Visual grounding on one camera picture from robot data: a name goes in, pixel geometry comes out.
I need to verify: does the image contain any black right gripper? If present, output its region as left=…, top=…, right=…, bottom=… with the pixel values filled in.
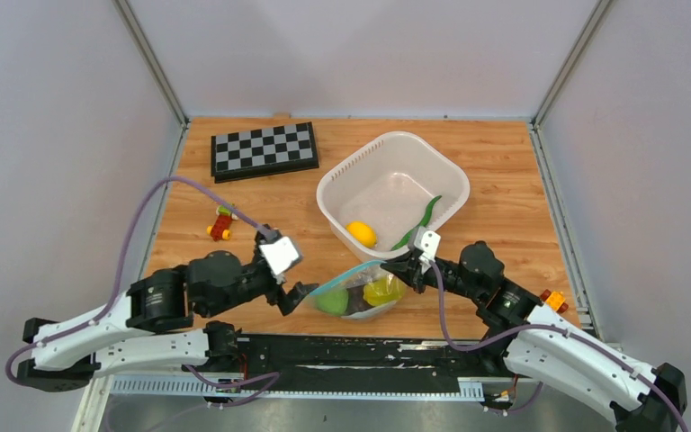
left=381, top=251, right=483, bottom=302

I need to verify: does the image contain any yellow green starfruit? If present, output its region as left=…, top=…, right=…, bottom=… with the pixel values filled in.
left=363, top=275, right=407, bottom=307

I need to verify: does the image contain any clear zip top bag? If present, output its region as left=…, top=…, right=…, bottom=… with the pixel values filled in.
left=306, top=260, right=408, bottom=320

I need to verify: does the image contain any green custard apple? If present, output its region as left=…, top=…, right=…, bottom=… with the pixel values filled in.
left=314, top=290, right=349, bottom=316

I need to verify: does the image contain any white plastic basket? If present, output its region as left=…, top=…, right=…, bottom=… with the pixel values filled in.
left=316, top=131, right=471, bottom=262

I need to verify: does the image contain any purple grape bunch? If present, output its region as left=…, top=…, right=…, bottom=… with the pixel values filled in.
left=345, top=285, right=373, bottom=316

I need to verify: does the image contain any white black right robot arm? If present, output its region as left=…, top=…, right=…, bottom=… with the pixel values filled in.
left=381, top=241, right=688, bottom=431

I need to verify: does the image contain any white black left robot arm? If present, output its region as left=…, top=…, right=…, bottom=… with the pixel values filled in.
left=9, top=232, right=317, bottom=392

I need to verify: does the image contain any green onion stalk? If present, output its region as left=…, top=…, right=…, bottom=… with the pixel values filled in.
left=390, top=194, right=444, bottom=252

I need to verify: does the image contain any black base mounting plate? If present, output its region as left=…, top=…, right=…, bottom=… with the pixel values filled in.
left=196, top=334, right=514, bottom=395

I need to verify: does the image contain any red green toy car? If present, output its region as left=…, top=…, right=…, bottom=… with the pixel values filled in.
left=206, top=205, right=238, bottom=241

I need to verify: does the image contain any yellow red toy car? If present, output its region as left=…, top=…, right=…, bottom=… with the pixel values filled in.
left=540, top=290, right=570, bottom=314

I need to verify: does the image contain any black grey chessboard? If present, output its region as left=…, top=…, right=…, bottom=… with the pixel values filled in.
left=211, top=121, right=319, bottom=184

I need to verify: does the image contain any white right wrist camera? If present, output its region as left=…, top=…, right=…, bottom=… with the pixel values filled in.
left=408, top=226, right=441, bottom=265

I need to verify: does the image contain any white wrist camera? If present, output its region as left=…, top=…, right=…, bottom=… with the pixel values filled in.
left=259, top=236, right=303, bottom=284
left=408, top=226, right=441, bottom=265

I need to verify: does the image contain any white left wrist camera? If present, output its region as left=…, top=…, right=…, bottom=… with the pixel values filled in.
left=259, top=236, right=303, bottom=284

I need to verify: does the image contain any aluminium slotted rail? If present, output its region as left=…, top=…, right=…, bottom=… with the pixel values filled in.
left=110, top=375, right=485, bottom=401

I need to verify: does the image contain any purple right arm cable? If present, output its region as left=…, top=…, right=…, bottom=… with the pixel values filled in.
left=428, top=262, right=689, bottom=432

